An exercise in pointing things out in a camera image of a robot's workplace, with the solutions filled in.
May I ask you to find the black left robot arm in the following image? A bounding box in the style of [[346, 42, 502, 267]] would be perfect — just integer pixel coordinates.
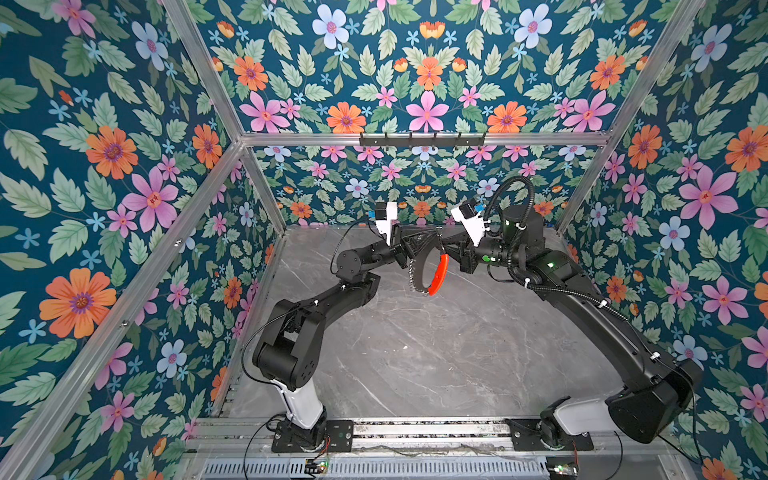
[[252, 226, 449, 436]]

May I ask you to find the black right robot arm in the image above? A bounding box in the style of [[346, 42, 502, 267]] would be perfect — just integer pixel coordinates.
[[443, 201, 703, 449]]

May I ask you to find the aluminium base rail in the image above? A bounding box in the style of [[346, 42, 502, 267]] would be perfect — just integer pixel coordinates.
[[186, 416, 676, 457]]

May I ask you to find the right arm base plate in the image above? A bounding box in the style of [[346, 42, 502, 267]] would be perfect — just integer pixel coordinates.
[[503, 418, 595, 451]]

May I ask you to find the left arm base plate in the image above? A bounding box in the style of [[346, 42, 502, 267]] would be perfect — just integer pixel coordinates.
[[271, 420, 355, 453]]

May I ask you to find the white perforated cable tray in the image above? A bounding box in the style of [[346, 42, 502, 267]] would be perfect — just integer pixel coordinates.
[[200, 457, 550, 479]]

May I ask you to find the black hook rack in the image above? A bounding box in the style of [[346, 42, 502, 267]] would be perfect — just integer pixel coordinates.
[[358, 132, 486, 148]]

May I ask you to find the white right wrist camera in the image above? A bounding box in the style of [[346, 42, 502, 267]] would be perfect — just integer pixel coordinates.
[[451, 199, 489, 247]]

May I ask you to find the black corrugated camera cable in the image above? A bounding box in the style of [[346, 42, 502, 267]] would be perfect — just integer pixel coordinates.
[[482, 175, 536, 253]]

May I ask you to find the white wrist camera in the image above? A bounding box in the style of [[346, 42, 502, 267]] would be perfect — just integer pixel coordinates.
[[451, 199, 489, 247], [374, 201, 398, 246]]

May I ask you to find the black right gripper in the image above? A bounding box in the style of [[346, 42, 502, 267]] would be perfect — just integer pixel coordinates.
[[436, 230, 525, 276]]

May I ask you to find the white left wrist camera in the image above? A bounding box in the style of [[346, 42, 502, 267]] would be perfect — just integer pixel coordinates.
[[374, 201, 398, 246]]

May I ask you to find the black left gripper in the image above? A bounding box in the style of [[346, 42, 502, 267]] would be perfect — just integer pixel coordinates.
[[358, 225, 434, 274]]

